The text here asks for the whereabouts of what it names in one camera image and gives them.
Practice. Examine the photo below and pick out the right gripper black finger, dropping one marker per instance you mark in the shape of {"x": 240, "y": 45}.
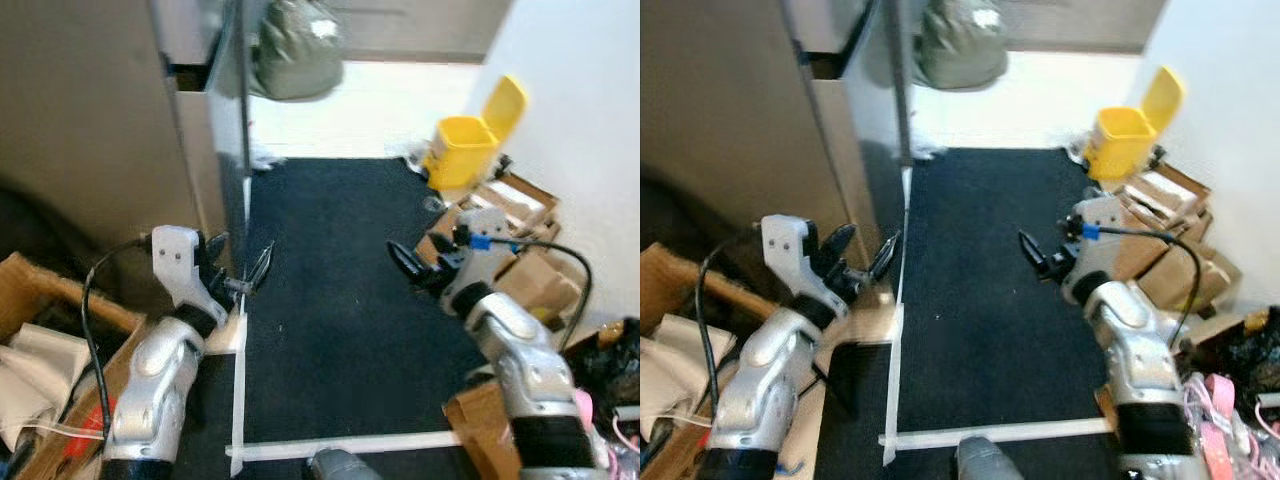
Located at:
{"x": 1042, "y": 255}
{"x": 412, "y": 264}
{"x": 1069, "y": 241}
{"x": 444, "y": 247}

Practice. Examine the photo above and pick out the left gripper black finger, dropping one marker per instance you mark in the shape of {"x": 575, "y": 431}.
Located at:
{"x": 217, "y": 247}
{"x": 884, "y": 260}
{"x": 260, "y": 268}
{"x": 838, "y": 245}

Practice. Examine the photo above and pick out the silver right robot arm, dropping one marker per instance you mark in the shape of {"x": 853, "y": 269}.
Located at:
{"x": 1135, "y": 340}
{"x": 520, "y": 350}

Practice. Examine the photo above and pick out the yellow rubbish bin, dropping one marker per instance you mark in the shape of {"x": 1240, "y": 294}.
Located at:
{"x": 1120, "y": 140}
{"x": 460, "y": 150}

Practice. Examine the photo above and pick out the black rubbish bag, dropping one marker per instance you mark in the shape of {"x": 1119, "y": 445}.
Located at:
{"x": 610, "y": 365}
{"x": 1240, "y": 355}

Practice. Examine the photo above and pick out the dark carpet mat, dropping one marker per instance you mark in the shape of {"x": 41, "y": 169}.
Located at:
{"x": 980, "y": 310}
{"x": 340, "y": 320}

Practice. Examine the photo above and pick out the cardboard box with white contents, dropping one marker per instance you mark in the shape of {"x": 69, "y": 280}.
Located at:
{"x": 520, "y": 205}
{"x": 1165, "y": 195}

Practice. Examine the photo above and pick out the plain brown cardboard box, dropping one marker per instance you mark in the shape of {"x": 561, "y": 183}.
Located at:
{"x": 1200, "y": 275}
{"x": 545, "y": 280}

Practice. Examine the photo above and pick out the white floor tape strip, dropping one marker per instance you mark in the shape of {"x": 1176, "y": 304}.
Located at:
{"x": 1000, "y": 434}
{"x": 890, "y": 400}
{"x": 350, "y": 445}

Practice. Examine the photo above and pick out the torn brown cardboard piece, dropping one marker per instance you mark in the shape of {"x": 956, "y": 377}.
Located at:
{"x": 480, "y": 430}
{"x": 1105, "y": 405}

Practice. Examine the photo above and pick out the thin metal pole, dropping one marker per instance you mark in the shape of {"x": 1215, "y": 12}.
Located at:
{"x": 901, "y": 80}
{"x": 242, "y": 90}

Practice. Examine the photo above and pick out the grey cabinet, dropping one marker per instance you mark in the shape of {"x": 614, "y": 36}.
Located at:
{"x": 90, "y": 120}
{"x": 730, "y": 120}

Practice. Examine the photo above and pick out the cardboard box with paper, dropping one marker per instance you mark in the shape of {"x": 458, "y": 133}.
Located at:
{"x": 670, "y": 350}
{"x": 40, "y": 350}

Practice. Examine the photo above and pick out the grey right robot foot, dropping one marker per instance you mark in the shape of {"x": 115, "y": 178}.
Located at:
{"x": 990, "y": 460}
{"x": 340, "y": 466}

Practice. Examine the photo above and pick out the olive green sack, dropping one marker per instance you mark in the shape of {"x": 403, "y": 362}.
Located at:
{"x": 962, "y": 48}
{"x": 300, "y": 55}

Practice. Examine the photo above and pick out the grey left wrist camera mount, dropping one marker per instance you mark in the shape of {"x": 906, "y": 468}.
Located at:
{"x": 788, "y": 250}
{"x": 178, "y": 265}

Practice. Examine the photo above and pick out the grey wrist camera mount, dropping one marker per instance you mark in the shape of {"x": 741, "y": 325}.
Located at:
{"x": 178, "y": 265}
{"x": 492, "y": 262}
{"x": 1105, "y": 215}
{"x": 788, "y": 250}

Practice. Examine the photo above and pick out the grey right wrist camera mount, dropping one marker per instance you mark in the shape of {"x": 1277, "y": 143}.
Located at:
{"x": 492, "y": 262}
{"x": 1105, "y": 215}

